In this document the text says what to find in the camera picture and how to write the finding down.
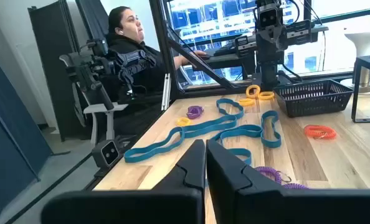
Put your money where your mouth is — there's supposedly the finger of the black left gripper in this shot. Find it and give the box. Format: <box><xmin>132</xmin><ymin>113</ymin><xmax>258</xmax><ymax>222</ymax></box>
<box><xmin>234</xmin><ymin>35</ymin><xmax>258</xmax><ymax>58</ymax></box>
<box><xmin>285</xmin><ymin>19</ymin><xmax>313</xmax><ymax>44</ymax></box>

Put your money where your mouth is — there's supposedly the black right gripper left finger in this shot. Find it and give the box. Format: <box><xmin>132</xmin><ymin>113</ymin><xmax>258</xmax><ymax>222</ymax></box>
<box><xmin>40</xmin><ymin>139</ymin><xmax>206</xmax><ymax>224</ymax></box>

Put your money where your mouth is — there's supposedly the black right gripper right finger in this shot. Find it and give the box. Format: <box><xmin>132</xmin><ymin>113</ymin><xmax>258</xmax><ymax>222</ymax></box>
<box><xmin>206</xmin><ymin>139</ymin><xmax>370</xmax><ymax>224</ymax></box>

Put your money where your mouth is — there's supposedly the orange coil keychain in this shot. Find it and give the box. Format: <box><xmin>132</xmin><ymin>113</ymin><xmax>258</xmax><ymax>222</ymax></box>
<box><xmin>303</xmin><ymin>124</ymin><xmax>338</xmax><ymax>140</ymax></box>

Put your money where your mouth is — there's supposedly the black background desk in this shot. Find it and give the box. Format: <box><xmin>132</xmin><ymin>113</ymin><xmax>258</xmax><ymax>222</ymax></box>
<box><xmin>189</xmin><ymin>45</ymin><xmax>257</xmax><ymax>71</ymax></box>

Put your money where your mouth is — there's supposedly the large window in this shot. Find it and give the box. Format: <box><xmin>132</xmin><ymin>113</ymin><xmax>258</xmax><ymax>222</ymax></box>
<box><xmin>163</xmin><ymin>0</ymin><xmax>370</xmax><ymax>85</ymax></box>

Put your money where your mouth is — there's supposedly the glass jar with white lid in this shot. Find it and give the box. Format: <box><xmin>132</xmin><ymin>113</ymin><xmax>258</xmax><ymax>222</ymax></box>
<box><xmin>339</xmin><ymin>27</ymin><xmax>370</xmax><ymax>94</ymax></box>

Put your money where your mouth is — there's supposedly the black plastic basket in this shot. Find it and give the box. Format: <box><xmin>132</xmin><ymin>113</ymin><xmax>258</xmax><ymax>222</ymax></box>
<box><xmin>272</xmin><ymin>78</ymin><xmax>354</xmax><ymax>118</ymax></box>

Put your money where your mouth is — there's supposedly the person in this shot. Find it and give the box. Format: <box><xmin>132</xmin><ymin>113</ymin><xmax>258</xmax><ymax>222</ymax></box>
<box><xmin>105</xmin><ymin>6</ymin><xmax>209</xmax><ymax>138</ymax></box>

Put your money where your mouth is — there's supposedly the dark blue panel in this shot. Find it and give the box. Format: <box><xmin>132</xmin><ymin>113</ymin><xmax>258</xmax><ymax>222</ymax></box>
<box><xmin>0</xmin><ymin>46</ymin><xmax>54</xmax><ymax>224</ymax></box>

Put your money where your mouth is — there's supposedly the black room divider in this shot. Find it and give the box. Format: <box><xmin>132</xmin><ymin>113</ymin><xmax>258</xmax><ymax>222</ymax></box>
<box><xmin>27</xmin><ymin>0</ymin><xmax>110</xmax><ymax>142</ymax></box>

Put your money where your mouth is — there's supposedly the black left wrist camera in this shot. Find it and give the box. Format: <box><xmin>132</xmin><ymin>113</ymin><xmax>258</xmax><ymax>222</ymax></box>
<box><xmin>257</xmin><ymin>4</ymin><xmax>280</xmax><ymax>29</ymax></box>

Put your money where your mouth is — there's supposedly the small yellow coil keychain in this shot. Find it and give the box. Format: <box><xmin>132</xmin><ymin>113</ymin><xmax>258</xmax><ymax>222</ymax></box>
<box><xmin>176</xmin><ymin>116</ymin><xmax>192</xmax><ymax>127</ymax></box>

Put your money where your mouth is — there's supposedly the black table-level camera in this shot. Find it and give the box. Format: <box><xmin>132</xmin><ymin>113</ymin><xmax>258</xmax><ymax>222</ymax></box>
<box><xmin>91</xmin><ymin>139</ymin><xmax>121</xmax><ymax>178</ymax></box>

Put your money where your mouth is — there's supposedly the silver aluminium bracket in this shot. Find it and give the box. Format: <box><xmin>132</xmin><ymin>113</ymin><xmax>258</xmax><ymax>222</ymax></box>
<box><xmin>161</xmin><ymin>73</ymin><xmax>172</xmax><ymax>111</ymax></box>

